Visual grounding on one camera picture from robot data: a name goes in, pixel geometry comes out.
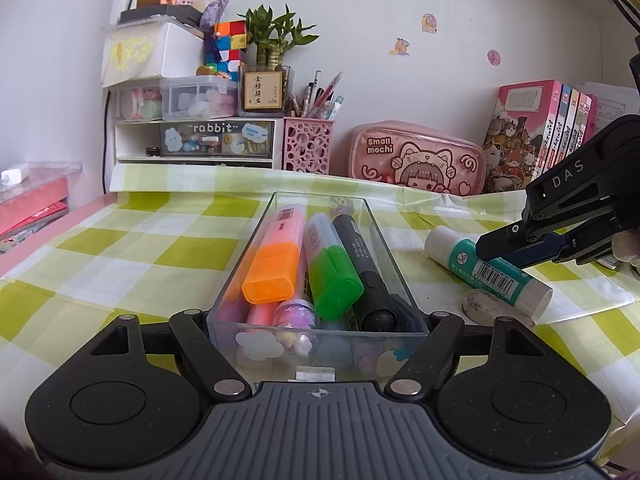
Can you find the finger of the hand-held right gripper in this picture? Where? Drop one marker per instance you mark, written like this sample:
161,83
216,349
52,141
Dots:
502,242
542,254

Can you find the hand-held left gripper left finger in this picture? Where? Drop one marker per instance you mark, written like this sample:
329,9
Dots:
195,335

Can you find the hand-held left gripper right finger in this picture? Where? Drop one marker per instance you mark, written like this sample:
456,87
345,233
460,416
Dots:
442,335

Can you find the white and green glue stick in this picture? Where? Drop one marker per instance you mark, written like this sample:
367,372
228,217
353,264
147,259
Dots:
465,255

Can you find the pink highlighter pen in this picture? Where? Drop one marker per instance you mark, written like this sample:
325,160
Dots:
260,316

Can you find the clear plastic tray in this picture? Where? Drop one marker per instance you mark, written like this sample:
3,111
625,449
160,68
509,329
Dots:
240,260

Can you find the pink highlighter with orange cap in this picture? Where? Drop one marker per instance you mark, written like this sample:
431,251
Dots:
270,270

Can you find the black marker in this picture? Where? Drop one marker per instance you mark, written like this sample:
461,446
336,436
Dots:
367,270

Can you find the light blue highlighter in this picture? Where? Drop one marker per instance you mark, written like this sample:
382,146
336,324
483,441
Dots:
334,344

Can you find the highlighter with green cap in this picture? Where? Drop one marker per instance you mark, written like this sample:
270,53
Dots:
332,280

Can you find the person's right hand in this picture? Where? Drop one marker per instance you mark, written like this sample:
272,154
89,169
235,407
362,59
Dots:
626,247

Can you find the grey worn eraser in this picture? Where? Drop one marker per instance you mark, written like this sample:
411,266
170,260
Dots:
492,307

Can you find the white paper sheets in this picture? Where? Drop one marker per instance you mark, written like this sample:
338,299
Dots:
610,105

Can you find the pink book with cat cover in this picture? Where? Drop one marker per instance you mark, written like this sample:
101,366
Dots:
515,135

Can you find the green and white checked tablecloth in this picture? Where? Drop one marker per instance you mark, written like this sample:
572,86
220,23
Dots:
125,245

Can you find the pink cartoon pencil case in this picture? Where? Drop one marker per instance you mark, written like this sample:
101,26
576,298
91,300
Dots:
415,157

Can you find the stack of flat colourful books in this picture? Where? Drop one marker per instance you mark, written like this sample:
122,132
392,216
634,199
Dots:
27,227

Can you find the white desktop drawer organiser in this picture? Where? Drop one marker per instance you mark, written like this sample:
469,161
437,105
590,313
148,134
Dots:
132,140

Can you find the pink box stack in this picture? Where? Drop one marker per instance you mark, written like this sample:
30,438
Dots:
35,200

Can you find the pink perforated pen holder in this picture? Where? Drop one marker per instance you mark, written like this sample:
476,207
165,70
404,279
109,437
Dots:
308,145

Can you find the bunch of pens in holder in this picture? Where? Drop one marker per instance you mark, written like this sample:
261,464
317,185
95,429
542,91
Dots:
322,97

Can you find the wide clear storage box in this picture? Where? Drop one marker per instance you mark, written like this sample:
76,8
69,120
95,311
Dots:
200,100

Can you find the small clear storage box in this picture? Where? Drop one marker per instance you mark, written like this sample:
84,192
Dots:
135,102

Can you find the white charger plug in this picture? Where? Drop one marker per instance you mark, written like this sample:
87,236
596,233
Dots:
11,176

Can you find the lucky bamboo in glass vase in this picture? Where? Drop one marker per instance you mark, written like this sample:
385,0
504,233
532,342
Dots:
265,87

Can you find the white box with yellow print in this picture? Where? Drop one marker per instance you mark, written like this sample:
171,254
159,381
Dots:
145,55

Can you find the colourful puzzle cube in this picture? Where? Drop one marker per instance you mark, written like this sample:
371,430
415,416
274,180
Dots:
230,42

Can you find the purple plush charm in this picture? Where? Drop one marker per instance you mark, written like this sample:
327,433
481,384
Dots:
214,10

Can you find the black flat stand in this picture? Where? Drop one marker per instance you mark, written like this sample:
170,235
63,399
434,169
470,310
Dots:
150,12

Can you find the round pink wall sticker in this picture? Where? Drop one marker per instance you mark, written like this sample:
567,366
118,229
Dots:
493,57

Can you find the orange animal wall sticker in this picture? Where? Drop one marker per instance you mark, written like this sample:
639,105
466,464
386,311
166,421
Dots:
400,46

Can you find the round cartoon wall sticker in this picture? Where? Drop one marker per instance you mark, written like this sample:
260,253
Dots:
428,23

